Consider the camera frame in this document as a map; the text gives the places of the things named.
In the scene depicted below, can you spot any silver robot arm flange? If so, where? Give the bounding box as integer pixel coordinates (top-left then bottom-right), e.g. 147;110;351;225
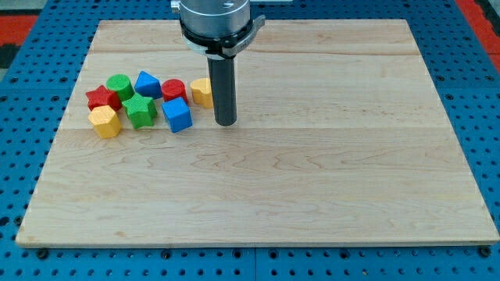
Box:
170;0;266;60

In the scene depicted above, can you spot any yellow hexagon block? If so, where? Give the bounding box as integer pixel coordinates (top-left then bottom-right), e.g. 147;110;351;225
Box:
88;105;122;139

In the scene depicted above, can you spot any yellow heart block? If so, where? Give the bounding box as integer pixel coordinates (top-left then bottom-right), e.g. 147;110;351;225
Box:
190;78;213;108

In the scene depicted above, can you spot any blue cube block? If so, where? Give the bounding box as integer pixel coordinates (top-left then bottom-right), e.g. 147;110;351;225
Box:
162;98;193;133

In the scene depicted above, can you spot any black cylindrical pointer rod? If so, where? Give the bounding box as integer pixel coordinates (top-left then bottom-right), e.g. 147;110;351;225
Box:
208;59;237;126

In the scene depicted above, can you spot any light wooden board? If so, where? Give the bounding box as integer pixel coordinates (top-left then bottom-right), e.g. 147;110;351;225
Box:
16;20;499;248

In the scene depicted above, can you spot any red cylinder block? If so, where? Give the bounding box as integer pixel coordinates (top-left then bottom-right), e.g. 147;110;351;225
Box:
161;79;189;104

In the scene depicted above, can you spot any green star block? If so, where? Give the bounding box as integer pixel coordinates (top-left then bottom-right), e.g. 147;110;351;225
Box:
122;93;158;129

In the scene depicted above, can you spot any blue triangular block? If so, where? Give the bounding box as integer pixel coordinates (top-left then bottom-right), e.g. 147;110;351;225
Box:
134;71;163;99

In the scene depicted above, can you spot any green cylinder block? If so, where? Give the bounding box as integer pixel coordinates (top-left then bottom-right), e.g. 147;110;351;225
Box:
106;73;134;101

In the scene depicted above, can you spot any red star block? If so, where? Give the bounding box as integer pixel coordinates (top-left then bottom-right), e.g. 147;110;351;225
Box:
85;85;122;111

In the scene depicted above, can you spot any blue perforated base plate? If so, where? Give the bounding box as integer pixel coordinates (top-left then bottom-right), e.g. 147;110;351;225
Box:
1;0;499;280

